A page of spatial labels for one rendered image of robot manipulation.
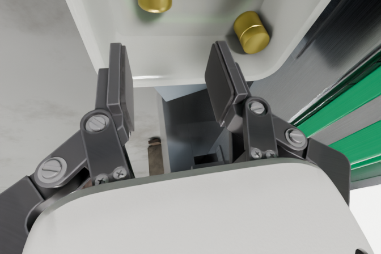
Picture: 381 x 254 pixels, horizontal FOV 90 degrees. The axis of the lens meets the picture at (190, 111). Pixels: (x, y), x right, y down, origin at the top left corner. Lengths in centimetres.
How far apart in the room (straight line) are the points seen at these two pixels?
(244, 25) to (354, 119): 18
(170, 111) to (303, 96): 73
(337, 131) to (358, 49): 11
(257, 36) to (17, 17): 144
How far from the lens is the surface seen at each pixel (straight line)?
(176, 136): 91
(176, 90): 70
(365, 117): 30
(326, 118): 33
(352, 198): 57
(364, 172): 57
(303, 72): 33
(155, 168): 307
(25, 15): 154
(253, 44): 27
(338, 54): 30
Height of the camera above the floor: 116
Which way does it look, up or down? 29 degrees down
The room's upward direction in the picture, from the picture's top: 169 degrees clockwise
